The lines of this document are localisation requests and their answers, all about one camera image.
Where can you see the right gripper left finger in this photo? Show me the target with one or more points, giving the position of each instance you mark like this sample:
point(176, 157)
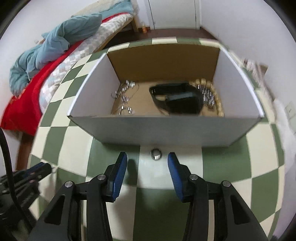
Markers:
point(61, 220)

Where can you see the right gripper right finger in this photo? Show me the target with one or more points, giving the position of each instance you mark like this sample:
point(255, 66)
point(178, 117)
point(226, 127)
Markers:
point(233, 219)

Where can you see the black watch band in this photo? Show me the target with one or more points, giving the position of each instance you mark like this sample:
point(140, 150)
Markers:
point(177, 98)

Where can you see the red bed cover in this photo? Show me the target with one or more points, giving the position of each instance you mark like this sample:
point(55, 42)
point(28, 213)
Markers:
point(23, 113)

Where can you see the green white checkered tablecloth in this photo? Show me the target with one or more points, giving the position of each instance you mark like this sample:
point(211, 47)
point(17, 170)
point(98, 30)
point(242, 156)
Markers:
point(147, 207)

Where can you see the white cloth sheet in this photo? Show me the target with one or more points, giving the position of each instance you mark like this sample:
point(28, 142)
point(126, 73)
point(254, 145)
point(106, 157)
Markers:
point(287, 138)

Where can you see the white cardboard box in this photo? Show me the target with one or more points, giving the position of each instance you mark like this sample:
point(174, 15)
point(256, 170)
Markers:
point(114, 105)

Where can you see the floral patterned fabric bag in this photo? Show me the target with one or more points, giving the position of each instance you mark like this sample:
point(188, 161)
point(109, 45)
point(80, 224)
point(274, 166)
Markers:
point(256, 71)

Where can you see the teal blue blanket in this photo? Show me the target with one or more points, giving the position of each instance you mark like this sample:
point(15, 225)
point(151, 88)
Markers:
point(80, 26)

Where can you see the grey checkered quilt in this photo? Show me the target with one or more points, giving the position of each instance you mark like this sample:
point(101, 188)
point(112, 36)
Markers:
point(94, 43)

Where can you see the orange bottle on floor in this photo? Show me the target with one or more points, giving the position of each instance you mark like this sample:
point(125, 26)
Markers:
point(144, 28)

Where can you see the white door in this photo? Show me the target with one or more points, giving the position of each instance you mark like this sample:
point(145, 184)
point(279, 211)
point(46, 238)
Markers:
point(174, 14)

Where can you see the white wall socket strip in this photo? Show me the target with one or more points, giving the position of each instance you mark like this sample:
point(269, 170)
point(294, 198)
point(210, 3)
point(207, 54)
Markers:
point(290, 110)

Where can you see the wooden bed frame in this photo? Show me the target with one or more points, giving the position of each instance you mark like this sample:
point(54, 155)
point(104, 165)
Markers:
point(129, 31)

